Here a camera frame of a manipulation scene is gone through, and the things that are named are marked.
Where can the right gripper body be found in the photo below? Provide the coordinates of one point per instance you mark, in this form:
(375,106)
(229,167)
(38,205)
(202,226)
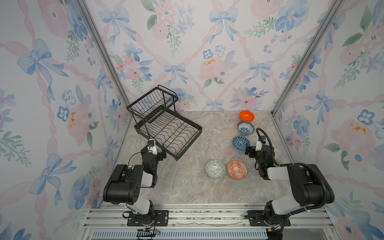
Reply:
(251,150)

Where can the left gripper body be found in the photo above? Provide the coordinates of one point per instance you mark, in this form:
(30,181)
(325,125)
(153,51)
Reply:
(160,155)

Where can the red patterned bowl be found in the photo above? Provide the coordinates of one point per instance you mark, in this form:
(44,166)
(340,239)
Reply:
(237,170)

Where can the black wire dish rack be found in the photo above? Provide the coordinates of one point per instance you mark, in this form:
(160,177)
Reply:
(156,118)

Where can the green patterned bowl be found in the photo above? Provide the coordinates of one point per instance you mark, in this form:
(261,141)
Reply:
(215,169)

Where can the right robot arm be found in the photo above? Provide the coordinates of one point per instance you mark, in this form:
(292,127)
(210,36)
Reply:
(309,189)

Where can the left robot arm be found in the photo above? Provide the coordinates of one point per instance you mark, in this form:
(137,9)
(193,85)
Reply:
(125,184)

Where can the dark blue patterned bowl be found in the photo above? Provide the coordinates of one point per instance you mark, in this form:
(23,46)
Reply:
(240,143)

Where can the white blue floral bowl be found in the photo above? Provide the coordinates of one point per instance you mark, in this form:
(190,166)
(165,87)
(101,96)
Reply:
(246,128)

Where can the orange plastic bowl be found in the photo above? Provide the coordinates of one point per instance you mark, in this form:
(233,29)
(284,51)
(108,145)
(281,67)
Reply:
(246,116)

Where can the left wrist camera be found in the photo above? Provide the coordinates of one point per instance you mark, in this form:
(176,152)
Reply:
(151,143)

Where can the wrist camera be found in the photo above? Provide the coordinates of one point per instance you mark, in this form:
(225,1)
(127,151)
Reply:
(151,143)
(262,139)

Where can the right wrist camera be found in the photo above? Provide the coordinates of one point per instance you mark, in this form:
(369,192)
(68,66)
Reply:
(262,139)

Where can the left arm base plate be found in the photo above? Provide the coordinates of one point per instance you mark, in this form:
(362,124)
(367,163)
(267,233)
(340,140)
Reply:
(157,218)

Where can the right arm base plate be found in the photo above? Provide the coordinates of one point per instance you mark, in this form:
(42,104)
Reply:
(258,218)

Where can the aluminium rail frame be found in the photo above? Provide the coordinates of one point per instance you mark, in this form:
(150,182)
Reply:
(185,222)

